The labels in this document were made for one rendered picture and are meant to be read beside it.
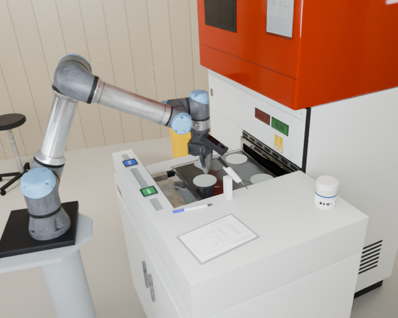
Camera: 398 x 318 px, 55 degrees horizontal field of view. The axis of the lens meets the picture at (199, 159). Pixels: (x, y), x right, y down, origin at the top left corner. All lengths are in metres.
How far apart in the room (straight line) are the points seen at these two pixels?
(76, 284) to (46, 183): 0.47
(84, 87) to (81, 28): 2.61
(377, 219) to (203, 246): 1.13
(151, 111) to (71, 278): 0.75
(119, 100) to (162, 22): 2.64
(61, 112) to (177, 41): 2.61
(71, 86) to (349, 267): 1.10
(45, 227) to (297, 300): 0.91
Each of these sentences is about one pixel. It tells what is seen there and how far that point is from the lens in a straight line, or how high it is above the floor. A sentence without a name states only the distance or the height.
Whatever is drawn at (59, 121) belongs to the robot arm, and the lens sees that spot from 1.48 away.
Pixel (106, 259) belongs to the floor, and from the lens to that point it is 2.68.
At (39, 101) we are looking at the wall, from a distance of 4.09.
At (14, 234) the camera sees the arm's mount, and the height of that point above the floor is 0.85.
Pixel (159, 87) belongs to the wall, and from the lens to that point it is 4.02.
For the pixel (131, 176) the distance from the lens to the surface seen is 1.57.
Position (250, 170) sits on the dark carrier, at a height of 0.90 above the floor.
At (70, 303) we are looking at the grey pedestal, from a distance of 1.74.
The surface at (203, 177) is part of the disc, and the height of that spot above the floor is 0.90.
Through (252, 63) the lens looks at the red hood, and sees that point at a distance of 1.61.
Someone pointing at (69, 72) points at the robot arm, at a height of 1.43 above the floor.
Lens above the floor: 1.73
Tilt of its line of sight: 28 degrees down
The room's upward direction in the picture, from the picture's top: 3 degrees counter-clockwise
